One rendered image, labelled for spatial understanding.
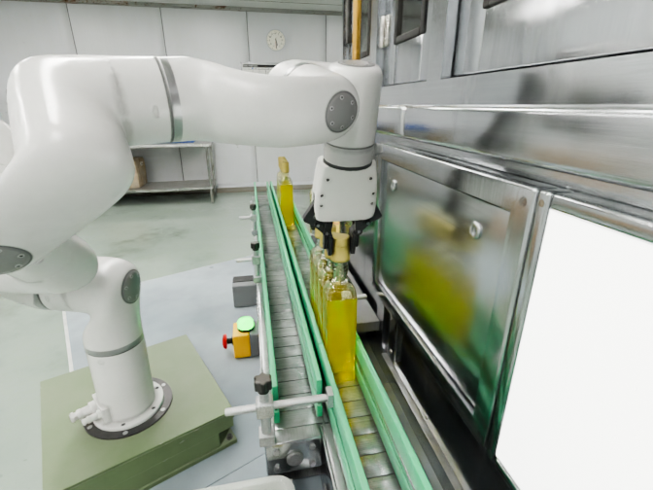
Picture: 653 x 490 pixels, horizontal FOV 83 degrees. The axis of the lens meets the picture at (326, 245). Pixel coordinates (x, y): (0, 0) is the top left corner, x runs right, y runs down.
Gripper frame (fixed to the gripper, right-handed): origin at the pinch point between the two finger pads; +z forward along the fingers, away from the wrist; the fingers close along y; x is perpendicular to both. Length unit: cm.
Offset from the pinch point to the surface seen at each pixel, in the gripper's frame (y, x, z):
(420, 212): -12.6, 2.5, -6.6
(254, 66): 4, -583, 73
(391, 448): -3.4, 26.9, 19.8
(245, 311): 20, -39, 54
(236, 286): 22, -43, 46
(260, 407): 15.5, 19.6, 15.9
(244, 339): 19.6, -15.9, 41.2
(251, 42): 6, -593, 41
